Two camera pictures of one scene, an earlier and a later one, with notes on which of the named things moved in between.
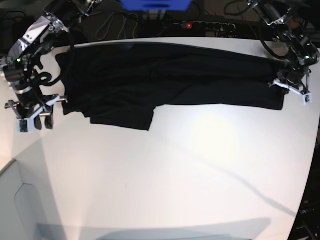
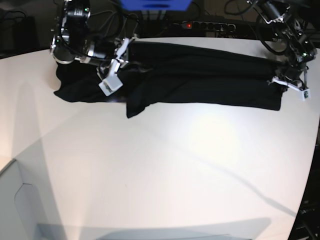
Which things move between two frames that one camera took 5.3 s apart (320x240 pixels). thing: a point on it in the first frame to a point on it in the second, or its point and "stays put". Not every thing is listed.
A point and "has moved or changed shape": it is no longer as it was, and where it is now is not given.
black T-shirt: x=122 y=84 has moved or changed shape
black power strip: x=208 y=25 stays put
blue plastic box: x=157 y=5 stays put
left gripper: x=41 y=107 to x=109 y=70
